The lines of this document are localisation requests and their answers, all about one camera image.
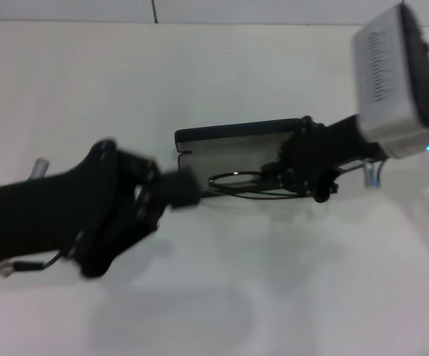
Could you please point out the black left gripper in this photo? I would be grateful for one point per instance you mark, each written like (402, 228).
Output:
(58, 215)

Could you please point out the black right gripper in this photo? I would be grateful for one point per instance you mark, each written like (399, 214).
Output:
(318, 152)

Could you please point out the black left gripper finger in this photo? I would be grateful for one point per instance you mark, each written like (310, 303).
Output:
(179, 180)
(185, 198)

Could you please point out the black glasses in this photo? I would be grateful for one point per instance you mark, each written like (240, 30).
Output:
(211, 181)

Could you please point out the black glasses case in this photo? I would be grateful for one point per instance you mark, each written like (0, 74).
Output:
(229, 130)

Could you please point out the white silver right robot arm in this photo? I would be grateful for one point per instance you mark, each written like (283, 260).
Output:
(407, 148)

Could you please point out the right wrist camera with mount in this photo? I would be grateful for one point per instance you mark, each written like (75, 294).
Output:
(381, 74)

